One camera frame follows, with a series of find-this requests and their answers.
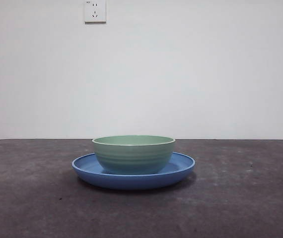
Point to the blue round plate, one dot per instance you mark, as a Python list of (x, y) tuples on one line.
[(131, 182)]

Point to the dark grey table mat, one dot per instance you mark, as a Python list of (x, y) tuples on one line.
[(32, 210)]

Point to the white wall power socket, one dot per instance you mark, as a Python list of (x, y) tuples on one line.
[(95, 12)]

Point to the green ribbed bowl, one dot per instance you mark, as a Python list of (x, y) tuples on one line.
[(134, 158)]

